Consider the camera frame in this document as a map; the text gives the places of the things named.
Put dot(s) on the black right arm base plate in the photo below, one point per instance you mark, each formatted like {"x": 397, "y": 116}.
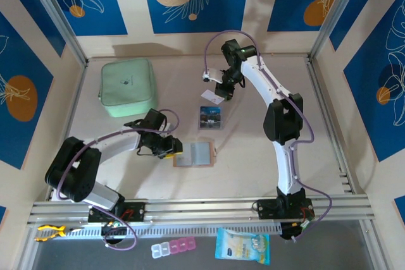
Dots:
{"x": 265, "y": 210}

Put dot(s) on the aluminium table side rail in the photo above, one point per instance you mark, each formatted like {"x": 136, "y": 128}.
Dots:
{"x": 321, "y": 93}
{"x": 76, "y": 99}

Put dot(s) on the white credit card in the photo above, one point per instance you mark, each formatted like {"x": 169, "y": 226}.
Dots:
{"x": 209, "y": 96}

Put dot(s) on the aluminium frame post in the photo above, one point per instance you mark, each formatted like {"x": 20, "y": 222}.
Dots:
{"x": 57, "y": 17}
{"x": 336, "y": 14}

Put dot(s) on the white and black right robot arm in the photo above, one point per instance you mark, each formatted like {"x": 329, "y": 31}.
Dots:
{"x": 259, "y": 77}

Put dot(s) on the pink and white pill organizer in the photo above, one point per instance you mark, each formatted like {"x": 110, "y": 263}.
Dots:
{"x": 174, "y": 246}

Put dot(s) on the dark blue credit card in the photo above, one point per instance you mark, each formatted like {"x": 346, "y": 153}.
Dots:
{"x": 210, "y": 111}

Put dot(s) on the mint green zip pouch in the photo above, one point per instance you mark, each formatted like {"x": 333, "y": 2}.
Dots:
{"x": 126, "y": 86}

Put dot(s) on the dark Visa credit card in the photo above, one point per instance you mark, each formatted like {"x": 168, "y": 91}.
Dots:
{"x": 210, "y": 122}

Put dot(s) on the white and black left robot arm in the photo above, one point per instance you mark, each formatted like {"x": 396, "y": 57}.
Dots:
{"x": 120, "y": 145}

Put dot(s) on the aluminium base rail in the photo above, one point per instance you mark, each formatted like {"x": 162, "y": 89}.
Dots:
{"x": 202, "y": 208}

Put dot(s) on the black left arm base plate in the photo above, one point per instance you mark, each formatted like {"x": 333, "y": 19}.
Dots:
{"x": 137, "y": 211}

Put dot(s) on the blue wet wipes packet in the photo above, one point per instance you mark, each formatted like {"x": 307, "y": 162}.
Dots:
{"x": 240, "y": 246}

